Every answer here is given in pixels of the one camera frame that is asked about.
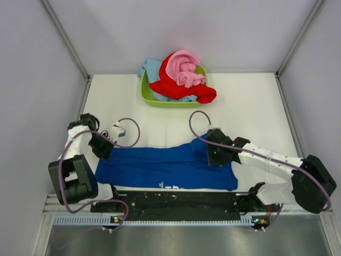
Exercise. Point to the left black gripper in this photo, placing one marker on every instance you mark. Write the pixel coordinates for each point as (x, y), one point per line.
(105, 153)

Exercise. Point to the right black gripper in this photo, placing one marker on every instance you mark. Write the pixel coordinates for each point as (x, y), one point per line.
(212, 161)

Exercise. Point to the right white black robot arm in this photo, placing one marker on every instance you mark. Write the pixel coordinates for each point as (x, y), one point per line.
(307, 182)

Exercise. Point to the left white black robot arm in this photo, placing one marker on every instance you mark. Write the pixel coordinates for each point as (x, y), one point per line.
(72, 172)

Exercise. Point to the green plastic basin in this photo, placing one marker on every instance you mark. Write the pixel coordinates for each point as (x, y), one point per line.
(149, 99)

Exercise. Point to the red t shirt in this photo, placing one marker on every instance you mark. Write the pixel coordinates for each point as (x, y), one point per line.
(167, 87)

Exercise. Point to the light blue t shirt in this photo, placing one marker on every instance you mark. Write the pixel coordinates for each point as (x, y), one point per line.
(151, 67)

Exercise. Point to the pink t shirt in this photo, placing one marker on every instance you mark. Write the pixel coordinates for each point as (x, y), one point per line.
(181, 68)

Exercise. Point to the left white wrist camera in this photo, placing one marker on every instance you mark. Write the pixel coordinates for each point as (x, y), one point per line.
(116, 131)

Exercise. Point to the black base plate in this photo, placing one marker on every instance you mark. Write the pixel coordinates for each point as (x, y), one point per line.
(189, 206)

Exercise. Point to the white slotted cable duct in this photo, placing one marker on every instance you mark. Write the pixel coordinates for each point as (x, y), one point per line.
(110, 221)

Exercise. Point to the aluminium frame rail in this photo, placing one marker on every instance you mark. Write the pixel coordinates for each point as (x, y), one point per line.
(53, 206)

